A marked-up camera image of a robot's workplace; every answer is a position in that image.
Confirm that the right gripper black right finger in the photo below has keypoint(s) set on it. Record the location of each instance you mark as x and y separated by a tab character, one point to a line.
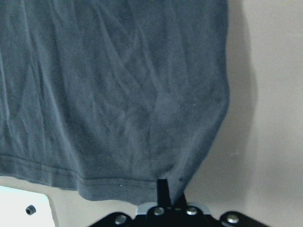
181	203

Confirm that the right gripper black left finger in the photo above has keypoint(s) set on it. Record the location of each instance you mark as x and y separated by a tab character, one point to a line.
163	196

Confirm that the black graphic t-shirt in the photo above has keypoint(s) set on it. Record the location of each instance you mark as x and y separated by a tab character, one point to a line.
106	97

